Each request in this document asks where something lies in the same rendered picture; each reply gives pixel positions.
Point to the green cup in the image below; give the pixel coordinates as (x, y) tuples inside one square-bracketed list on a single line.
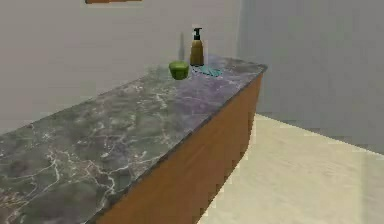
[(179, 70)]

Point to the teal cloth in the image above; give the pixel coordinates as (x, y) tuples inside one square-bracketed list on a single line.
[(208, 70)]

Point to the wooden counter with marble top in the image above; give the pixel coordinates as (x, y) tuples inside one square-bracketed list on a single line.
[(140, 133)]

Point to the brown pump soap bottle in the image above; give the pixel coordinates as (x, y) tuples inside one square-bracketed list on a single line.
[(196, 50)]

